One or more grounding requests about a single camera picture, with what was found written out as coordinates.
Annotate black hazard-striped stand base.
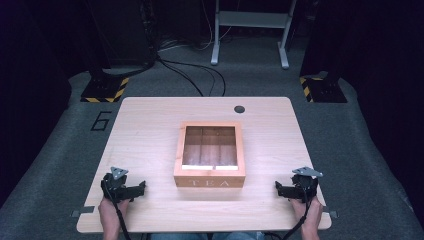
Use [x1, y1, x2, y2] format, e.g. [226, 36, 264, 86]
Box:
[80, 68, 130, 104]
[299, 70, 348, 104]

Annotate person's left hand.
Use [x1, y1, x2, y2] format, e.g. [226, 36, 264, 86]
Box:
[98, 196, 130, 231]

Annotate black curtain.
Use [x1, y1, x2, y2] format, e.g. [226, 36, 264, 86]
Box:
[0, 0, 111, 208]
[299, 0, 424, 231]

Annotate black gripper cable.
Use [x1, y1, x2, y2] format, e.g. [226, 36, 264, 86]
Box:
[264, 181, 318, 240]
[101, 174, 133, 240]

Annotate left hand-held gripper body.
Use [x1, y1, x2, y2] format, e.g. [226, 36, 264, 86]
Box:
[100, 166, 134, 203]

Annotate person's right hand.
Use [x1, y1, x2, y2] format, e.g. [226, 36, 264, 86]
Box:
[289, 196, 324, 232]

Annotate white metal stand frame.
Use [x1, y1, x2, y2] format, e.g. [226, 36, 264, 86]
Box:
[210, 0, 298, 70]

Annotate black floor cables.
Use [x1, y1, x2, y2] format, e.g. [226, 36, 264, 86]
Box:
[146, 49, 228, 98]

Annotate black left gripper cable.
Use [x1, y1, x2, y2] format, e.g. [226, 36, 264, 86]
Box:
[101, 174, 133, 240]

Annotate white floor cables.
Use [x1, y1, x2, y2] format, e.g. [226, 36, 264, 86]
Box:
[158, 0, 234, 53]

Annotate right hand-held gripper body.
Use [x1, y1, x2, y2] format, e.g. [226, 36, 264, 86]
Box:
[290, 166, 324, 202]

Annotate grey tape strip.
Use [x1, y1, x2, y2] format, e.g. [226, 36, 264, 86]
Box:
[70, 206, 96, 219]
[321, 206, 340, 219]

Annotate wooden tea box glass lid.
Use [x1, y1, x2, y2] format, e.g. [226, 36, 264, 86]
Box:
[173, 121, 247, 189]

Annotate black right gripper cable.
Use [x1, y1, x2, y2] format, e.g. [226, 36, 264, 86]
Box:
[264, 181, 318, 240]

